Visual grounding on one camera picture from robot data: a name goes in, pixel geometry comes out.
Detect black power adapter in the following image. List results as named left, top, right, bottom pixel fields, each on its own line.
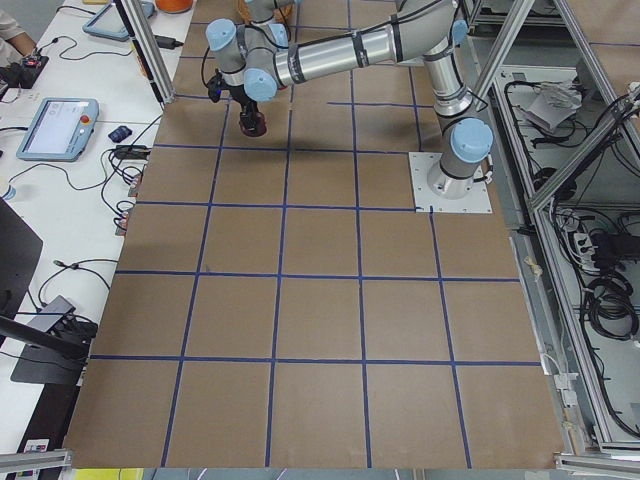
left=154, top=35, right=184, bottom=50

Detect blue teach pendant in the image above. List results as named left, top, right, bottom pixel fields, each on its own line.
left=16, top=97, right=100, bottom=162
left=82, top=1, right=156, bottom=42

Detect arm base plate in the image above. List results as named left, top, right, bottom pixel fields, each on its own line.
left=408, top=152, right=493, bottom=214

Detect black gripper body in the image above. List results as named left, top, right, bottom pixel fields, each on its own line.
left=230, top=85, right=259, bottom=117

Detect far blue teach pendant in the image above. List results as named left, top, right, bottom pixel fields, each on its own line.
left=82, top=1, right=156, bottom=42

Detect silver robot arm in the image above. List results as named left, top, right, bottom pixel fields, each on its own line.
left=204, top=1, right=494, bottom=200
left=244, top=0, right=302, bottom=23

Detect woven wicker basket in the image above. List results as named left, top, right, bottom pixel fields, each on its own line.
left=236, top=0, right=295, bottom=24

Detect black monitor stand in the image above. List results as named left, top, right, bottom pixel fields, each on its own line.
left=1, top=201, right=97, bottom=385

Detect dark red apple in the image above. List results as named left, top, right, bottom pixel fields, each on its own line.
left=243, top=116, right=267, bottom=138

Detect aluminium frame post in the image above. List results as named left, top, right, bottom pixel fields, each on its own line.
left=115, top=0, right=175, bottom=105

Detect near blue teach pendant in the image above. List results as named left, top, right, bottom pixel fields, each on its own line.
left=16, top=97, right=100, bottom=162

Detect orange bucket with grey lid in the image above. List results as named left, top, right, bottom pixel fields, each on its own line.
left=155, top=0, right=194, bottom=14

